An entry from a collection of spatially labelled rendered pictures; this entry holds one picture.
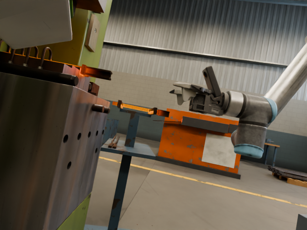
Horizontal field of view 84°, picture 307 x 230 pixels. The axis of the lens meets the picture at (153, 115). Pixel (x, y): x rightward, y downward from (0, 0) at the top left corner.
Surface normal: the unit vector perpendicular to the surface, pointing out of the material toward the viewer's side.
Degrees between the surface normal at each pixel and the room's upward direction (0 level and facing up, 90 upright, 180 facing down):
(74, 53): 90
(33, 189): 90
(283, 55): 90
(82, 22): 90
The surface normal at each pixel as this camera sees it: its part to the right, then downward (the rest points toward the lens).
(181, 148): -0.14, -0.07
